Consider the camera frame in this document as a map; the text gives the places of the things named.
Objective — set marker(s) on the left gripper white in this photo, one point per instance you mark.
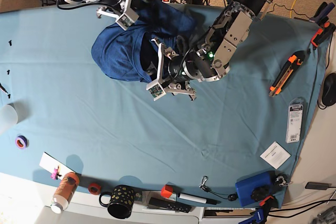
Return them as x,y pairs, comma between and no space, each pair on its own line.
172,75

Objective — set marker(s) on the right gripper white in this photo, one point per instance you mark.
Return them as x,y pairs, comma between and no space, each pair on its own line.
125,12

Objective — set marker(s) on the dark blue t-shirt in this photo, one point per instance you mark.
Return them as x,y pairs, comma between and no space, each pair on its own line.
127,55

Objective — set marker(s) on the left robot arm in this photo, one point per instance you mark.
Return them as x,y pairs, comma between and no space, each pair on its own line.
208,58

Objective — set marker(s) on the red orange cube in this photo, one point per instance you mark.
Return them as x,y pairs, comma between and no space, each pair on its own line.
167,191

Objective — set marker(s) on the black remote control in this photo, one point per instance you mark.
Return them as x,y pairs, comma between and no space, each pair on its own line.
170,205

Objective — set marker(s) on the white black marker pen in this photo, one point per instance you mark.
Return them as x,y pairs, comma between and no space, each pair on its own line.
197,199

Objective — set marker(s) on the red tape roll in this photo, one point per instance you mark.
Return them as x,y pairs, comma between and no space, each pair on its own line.
94,189

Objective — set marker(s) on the black mug gold pattern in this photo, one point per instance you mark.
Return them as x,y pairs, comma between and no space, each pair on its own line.
121,200

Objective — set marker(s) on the white paper card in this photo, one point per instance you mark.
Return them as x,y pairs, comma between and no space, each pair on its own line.
48,163

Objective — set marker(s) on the pink small clip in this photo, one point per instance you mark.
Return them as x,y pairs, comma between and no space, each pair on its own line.
55,175

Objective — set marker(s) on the white square paper leaflet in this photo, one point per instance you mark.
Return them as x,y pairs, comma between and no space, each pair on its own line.
275,155

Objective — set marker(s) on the orange plastic bottle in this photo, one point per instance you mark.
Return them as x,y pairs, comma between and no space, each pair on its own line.
64,193

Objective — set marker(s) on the blue plastic case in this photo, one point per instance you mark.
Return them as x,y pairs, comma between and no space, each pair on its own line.
256,188

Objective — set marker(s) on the packaged bit set blister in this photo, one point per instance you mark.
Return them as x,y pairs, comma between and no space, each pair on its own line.
294,120

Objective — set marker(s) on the orange black utility knife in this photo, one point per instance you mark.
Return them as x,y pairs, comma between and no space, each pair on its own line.
289,68

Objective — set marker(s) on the purple tape roll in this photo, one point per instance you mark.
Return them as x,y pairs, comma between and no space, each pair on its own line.
21,142

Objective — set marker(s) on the translucent plastic cup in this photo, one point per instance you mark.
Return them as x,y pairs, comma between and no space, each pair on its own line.
8,118

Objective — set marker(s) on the blue orange clamp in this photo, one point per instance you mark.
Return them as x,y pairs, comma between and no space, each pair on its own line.
260,214

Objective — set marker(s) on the black computer mouse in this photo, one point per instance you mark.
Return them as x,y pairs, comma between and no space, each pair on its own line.
329,90

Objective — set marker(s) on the black power adapter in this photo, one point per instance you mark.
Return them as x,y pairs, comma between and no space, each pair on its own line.
317,186

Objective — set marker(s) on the carabiner with black lanyard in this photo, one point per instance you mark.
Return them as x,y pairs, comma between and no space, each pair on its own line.
205,188

